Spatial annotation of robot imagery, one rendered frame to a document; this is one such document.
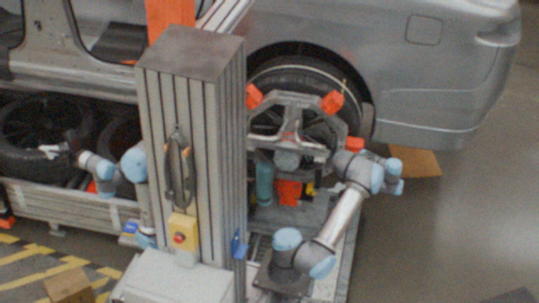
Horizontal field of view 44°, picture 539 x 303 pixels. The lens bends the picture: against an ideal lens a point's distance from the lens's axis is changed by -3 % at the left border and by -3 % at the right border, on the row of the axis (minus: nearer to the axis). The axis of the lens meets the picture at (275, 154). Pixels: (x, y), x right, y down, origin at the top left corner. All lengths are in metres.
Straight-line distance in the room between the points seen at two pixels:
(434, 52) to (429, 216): 1.40
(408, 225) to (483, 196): 0.61
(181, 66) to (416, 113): 1.85
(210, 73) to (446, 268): 2.57
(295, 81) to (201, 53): 1.41
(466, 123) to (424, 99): 0.26
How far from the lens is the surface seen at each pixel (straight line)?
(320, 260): 2.71
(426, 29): 3.28
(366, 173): 2.80
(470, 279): 4.14
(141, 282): 2.41
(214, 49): 2.01
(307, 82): 3.35
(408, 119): 3.58
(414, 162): 4.74
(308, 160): 3.69
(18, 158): 4.13
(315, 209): 4.02
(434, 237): 4.29
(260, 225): 4.00
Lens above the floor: 3.13
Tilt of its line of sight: 42 degrees down
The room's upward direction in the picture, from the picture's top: 2 degrees clockwise
